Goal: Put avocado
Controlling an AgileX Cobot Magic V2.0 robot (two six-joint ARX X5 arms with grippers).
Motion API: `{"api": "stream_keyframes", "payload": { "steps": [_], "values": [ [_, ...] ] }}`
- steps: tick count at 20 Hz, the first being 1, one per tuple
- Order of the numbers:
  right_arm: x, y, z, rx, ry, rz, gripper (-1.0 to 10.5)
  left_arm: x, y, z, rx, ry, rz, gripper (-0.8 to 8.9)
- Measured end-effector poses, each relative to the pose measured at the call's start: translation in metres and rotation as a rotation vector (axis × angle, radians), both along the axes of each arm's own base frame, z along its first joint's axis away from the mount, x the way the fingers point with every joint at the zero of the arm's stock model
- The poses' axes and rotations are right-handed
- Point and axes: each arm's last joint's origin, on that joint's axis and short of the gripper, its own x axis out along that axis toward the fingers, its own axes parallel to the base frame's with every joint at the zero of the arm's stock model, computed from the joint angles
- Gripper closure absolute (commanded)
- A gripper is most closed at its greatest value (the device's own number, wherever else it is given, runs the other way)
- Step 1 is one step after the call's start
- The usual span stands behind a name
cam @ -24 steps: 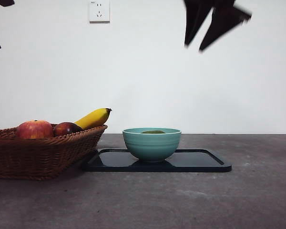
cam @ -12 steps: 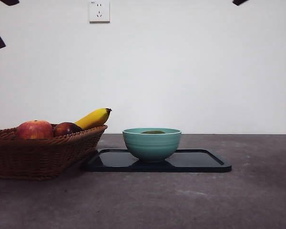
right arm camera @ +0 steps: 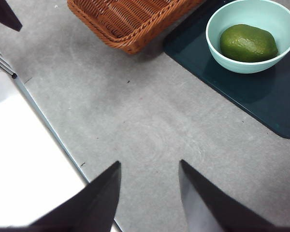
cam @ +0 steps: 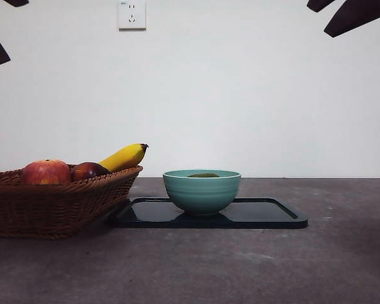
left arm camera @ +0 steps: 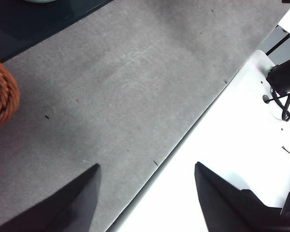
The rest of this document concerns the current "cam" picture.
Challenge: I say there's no dark red plum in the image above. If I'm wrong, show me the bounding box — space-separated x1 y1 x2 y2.
71 161 111 182

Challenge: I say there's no brown wicker basket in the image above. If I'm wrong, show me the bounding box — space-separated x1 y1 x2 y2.
0 164 144 240

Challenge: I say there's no white wall power socket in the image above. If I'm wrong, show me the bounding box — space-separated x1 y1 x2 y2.
118 0 147 32

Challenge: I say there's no red apple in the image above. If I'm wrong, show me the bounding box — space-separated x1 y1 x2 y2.
21 159 73 186

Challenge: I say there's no black rectangular tray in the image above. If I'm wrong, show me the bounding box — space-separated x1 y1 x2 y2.
109 197 308 229

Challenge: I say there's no yellow banana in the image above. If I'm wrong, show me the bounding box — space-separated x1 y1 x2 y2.
98 143 149 174

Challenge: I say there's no teal ceramic bowl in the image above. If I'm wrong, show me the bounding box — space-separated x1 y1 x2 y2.
163 169 243 217

